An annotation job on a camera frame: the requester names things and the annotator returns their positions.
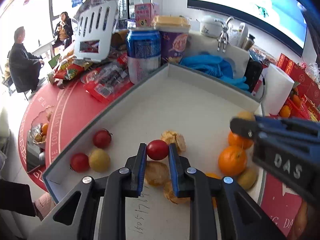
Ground large orange mandarin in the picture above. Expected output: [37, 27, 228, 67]
[218, 146, 247, 177]

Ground yellow-green round fruit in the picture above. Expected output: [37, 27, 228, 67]
[88, 148, 111, 173]
[237, 167, 258, 191]

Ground red cherry tomato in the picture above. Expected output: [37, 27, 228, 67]
[70, 153, 89, 173]
[146, 139, 169, 161]
[93, 129, 112, 149]

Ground beige dried fruit ball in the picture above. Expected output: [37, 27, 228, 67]
[160, 130, 186, 154]
[163, 181, 190, 204]
[144, 161, 169, 187]

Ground small orange mandarin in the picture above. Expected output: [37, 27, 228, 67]
[206, 172, 221, 209]

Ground glass bowl of fruits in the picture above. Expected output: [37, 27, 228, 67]
[30, 106, 54, 150]

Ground orange beside red basket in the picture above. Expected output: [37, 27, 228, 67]
[278, 105, 291, 118]

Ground red fruit basket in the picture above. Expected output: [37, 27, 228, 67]
[285, 88, 310, 120]

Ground white paper towel roll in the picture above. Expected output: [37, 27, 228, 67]
[262, 64, 295, 115]

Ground black device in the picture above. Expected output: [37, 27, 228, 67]
[244, 58, 263, 93]

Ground red gift box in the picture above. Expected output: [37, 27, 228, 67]
[277, 53, 320, 107]

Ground black smartphone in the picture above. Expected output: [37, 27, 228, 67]
[26, 131, 46, 173]

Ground blue cloth gloves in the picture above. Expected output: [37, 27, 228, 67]
[179, 54, 249, 92]

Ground white shallow box tray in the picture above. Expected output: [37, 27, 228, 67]
[43, 64, 261, 239]

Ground silver rabbit figurine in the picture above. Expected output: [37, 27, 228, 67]
[214, 16, 234, 53]

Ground white cardboard box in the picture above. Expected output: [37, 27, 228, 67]
[183, 30, 249, 78]

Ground white ceramic pot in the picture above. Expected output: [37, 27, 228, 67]
[200, 16, 227, 38]

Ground purple milk tea cup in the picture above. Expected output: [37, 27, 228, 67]
[152, 15, 190, 65]

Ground blue drink can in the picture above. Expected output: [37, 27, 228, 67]
[126, 28, 161, 84]

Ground clear candy packet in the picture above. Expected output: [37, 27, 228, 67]
[80, 52, 132, 103]

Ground red snack packet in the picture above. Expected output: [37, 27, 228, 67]
[54, 55, 93, 81]

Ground pink drink carton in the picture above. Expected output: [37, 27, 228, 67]
[135, 3, 160, 28]

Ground seated man in black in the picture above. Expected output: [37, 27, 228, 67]
[9, 27, 44, 93]

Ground wall television screen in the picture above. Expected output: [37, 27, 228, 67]
[187, 0, 307, 55]

